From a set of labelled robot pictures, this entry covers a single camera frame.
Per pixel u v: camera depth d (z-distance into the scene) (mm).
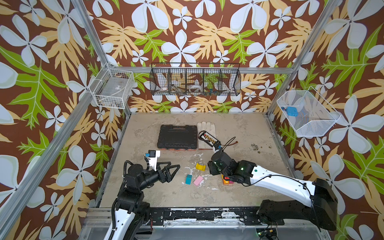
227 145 1023
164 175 608
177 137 1007
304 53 841
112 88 859
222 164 577
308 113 820
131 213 514
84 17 706
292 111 865
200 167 902
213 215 750
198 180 861
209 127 1108
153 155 639
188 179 863
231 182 565
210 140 1012
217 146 695
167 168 647
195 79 982
